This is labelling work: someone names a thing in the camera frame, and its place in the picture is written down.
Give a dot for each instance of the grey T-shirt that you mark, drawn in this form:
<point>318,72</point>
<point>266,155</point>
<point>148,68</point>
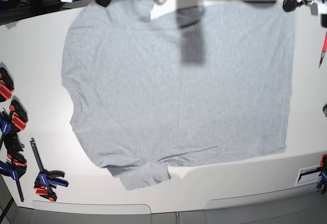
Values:
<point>197,86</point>

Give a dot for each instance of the dark device right top edge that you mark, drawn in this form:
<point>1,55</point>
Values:
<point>323,20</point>

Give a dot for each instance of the round dark object right edge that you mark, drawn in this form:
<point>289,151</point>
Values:
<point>325,110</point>

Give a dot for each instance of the red black clamp top left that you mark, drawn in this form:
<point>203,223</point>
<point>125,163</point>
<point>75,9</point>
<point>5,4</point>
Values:
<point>7,84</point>

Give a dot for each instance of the blue red clamp left edge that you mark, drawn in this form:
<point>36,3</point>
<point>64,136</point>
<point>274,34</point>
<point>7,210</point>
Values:
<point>14,121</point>

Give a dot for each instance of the blue clamp right edge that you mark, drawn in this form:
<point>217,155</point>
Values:
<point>323,174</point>

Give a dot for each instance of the blue clamp lower left edge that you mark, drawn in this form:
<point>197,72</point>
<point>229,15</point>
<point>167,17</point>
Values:
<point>16,165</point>

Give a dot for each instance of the blue bar clamp on table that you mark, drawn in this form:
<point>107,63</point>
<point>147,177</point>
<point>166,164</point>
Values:
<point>46,181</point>

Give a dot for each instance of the red handled screwdriver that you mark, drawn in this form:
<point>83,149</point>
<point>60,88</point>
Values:
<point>323,52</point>

